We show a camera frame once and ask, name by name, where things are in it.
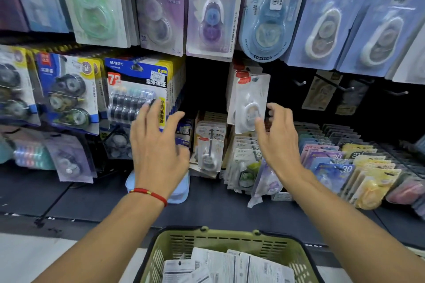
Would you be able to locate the person's left hand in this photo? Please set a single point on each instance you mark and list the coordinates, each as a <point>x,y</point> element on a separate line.
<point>156,153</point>

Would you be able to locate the person's right hand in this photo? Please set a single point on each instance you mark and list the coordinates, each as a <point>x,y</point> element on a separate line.
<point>280,146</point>

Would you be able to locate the person's right thumb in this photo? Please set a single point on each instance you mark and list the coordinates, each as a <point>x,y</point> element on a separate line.
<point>260,132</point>

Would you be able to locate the person's left thumb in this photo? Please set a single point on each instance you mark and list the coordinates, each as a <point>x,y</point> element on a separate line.
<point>173,122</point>

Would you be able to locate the white correction tape blister pack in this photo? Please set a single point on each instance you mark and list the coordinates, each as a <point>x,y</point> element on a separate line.
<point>249,97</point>

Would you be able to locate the person's right forearm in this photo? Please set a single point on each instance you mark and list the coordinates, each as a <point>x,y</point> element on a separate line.
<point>345,226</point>

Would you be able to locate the person's left forearm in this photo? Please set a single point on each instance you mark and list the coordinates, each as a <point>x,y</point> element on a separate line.
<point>109,239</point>

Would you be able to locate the row of white-green tape packs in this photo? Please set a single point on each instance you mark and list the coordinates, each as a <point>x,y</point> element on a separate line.
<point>244,166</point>

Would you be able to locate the row of white tape packs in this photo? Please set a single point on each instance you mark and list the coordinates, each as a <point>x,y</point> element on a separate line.
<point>211,150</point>

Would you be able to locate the stack of black refill packs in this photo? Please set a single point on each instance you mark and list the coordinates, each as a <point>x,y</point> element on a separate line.
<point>132,83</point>

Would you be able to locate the clear tape rolls pack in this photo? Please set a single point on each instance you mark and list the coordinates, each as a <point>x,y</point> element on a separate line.
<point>118,143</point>

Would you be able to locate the metal display hook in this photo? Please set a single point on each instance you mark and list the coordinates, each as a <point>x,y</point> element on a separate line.
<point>335,82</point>
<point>396,93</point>
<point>300,82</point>

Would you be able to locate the red-label white hanging pack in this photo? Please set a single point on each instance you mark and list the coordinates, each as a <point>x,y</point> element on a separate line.
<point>240,69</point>

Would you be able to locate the pale blue flat pack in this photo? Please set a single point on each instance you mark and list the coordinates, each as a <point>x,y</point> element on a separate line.
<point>181,190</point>

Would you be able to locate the beige hanging pack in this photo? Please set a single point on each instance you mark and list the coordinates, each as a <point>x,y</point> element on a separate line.
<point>320,92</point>

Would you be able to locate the row of pastel blue-purple packs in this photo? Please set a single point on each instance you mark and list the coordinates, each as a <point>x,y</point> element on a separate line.
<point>328,163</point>

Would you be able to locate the blue drop-shaped tape pack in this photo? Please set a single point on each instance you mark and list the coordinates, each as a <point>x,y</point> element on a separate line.
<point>269,27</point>

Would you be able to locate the dark display shelf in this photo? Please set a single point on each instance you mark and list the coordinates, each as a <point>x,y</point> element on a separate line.
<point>99,200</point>

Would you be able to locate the blue pack three tapes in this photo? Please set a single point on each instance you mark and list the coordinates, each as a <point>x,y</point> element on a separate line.
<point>68,97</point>

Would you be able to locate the translucent purple tape pack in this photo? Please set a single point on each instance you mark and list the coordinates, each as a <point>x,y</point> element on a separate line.
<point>71,160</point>

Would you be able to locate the lilac pack blue-purple tape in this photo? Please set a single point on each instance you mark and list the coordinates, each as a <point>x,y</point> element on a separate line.
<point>212,17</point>

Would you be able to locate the purple correction tape pack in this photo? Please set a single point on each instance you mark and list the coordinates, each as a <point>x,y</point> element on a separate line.
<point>159,10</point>

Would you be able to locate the green plastic shopping basket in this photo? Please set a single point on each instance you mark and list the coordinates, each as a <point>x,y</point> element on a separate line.
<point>229,243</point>

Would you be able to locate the periwinkle pack white tape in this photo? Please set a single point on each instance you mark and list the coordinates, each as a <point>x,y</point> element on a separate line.
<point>323,27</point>
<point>381,40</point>

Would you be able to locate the row of yellow tape packs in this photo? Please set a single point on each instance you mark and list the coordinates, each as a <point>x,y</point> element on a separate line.
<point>373,183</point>

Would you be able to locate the white packet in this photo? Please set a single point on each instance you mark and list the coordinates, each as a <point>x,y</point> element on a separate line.
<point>212,264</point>
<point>177,271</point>
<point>262,268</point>

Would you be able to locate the green correction tape pack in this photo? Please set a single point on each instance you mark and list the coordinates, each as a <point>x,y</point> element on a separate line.
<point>94,4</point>

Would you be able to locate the pastel refill rolls pack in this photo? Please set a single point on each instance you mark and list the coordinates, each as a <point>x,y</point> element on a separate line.
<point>30,155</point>

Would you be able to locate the row of pink tape packs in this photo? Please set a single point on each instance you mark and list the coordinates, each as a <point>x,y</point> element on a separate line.
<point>406,193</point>

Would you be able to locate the yellow-edged black tape pack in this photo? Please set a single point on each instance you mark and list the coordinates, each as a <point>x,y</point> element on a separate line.
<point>13,87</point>

